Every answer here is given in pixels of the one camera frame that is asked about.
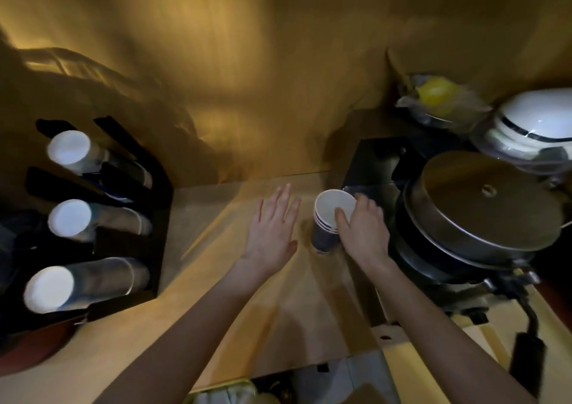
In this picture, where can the round metal lid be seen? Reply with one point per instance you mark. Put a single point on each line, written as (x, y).
(473, 202)

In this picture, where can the metal bowl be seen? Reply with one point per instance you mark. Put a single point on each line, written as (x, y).
(435, 120)

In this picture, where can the cardboard box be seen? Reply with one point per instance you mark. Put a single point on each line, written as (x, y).
(420, 372)

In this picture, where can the person's left hand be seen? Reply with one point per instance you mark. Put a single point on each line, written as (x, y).
(270, 238)

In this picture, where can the stack of grey paper cups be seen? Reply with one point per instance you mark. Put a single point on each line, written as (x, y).
(69, 218)
(49, 290)

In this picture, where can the stainless steel appliance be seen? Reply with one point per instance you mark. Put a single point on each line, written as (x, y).
(371, 162)

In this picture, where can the person's right leg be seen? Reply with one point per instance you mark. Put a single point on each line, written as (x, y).
(366, 397)

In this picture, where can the yellow-green trash bin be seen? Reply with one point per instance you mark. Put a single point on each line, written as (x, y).
(223, 395)

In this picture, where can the red blender base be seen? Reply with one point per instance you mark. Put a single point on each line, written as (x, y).
(31, 350)

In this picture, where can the person's right hand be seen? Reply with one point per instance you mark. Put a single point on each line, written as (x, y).
(366, 234)

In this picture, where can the black cup dispenser rack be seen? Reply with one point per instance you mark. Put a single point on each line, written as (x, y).
(161, 220)

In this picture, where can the person's right forearm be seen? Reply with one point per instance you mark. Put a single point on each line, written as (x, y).
(442, 345)

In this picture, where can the yellow item in plastic bag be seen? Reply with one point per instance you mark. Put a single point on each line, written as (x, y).
(435, 91)

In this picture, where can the stack of printed paper cups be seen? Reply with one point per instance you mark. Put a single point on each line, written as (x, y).
(69, 147)

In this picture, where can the person's left forearm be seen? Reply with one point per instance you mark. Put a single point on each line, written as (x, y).
(187, 341)

